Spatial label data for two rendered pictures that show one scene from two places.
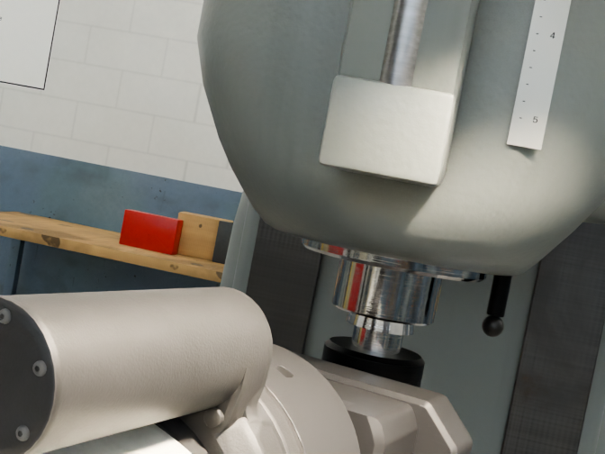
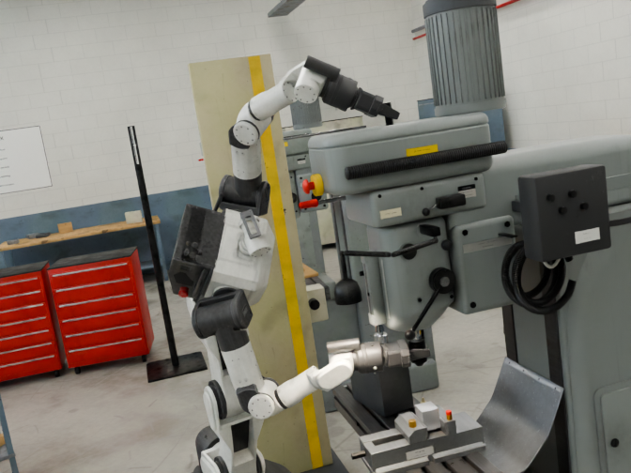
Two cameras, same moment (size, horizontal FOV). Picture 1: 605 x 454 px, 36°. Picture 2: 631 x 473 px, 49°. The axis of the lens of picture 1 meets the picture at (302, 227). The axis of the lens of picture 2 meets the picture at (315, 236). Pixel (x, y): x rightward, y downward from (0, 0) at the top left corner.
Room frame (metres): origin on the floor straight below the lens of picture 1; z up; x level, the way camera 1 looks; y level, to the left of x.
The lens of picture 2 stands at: (-0.59, -1.69, 1.93)
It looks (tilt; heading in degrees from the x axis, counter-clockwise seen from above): 9 degrees down; 65
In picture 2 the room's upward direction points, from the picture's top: 8 degrees counter-clockwise
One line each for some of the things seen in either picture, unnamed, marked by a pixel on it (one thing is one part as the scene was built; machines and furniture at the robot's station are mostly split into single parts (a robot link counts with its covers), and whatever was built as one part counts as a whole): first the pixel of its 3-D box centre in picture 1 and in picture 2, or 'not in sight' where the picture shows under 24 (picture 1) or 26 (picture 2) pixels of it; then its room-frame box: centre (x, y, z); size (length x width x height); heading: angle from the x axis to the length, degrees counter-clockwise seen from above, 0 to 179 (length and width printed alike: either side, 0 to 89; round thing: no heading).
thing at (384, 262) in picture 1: (393, 254); not in sight; (0.43, -0.04, 1.31); 0.09 x 0.09 x 0.01
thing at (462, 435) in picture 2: not in sight; (420, 435); (0.40, -0.05, 0.97); 0.35 x 0.15 x 0.11; 167
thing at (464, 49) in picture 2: not in sight; (464, 55); (0.68, -0.09, 2.05); 0.20 x 0.20 x 0.32
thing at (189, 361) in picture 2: not in sight; (154, 250); (0.57, 4.15, 1.05); 0.50 x 0.50 x 2.11; 80
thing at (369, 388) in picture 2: not in sight; (378, 375); (0.50, 0.35, 1.02); 0.22 x 0.12 x 0.20; 90
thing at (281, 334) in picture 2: not in sight; (265, 278); (0.63, 1.70, 1.15); 0.52 x 0.40 x 2.30; 170
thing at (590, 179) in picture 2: not in sight; (565, 212); (0.67, -0.43, 1.62); 0.20 x 0.09 x 0.21; 170
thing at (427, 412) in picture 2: not in sight; (427, 416); (0.43, -0.05, 1.03); 0.06 x 0.05 x 0.06; 77
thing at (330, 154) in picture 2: not in sight; (397, 152); (0.45, -0.05, 1.81); 0.47 x 0.26 x 0.16; 170
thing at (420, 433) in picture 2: not in sight; (410, 427); (0.38, -0.04, 1.01); 0.12 x 0.06 x 0.04; 77
